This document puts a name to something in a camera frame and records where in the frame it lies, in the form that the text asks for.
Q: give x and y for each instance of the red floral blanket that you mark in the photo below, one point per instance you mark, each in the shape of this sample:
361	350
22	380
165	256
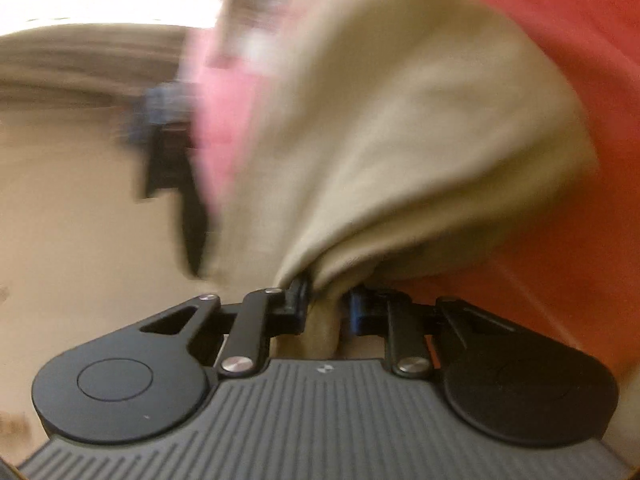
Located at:
575	35

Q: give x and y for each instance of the khaki pants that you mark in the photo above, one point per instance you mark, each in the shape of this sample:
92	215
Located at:
400	135

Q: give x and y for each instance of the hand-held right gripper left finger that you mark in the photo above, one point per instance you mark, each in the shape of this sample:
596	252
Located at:
295	305

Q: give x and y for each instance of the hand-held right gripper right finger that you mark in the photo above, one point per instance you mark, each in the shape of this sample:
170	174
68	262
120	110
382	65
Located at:
356	310

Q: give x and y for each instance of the beige curtain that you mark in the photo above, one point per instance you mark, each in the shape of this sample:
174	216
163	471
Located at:
75	65

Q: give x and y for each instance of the black folded garment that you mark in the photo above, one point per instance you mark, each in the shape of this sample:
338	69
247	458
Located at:
190	210

